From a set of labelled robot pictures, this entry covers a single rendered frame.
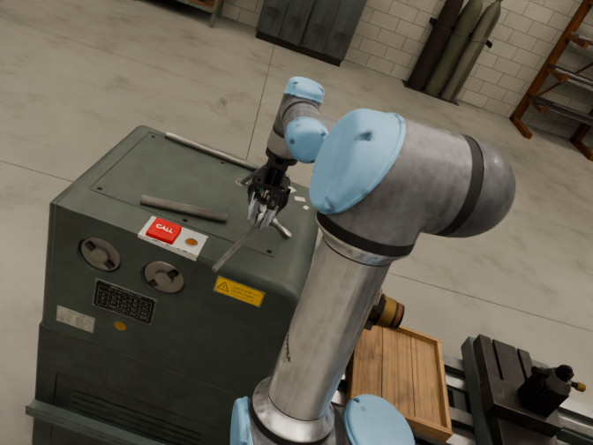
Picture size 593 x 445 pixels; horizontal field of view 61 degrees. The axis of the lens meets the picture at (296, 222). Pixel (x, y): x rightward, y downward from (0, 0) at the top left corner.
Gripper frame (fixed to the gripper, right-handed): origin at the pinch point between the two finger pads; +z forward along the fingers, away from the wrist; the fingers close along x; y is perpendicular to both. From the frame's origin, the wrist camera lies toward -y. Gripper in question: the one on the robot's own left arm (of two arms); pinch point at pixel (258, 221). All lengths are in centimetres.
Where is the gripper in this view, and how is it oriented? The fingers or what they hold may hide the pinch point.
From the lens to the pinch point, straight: 117.1
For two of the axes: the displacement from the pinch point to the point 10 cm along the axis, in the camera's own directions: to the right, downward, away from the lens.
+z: -3.2, 7.8, 5.4
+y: -1.5, 5.2, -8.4
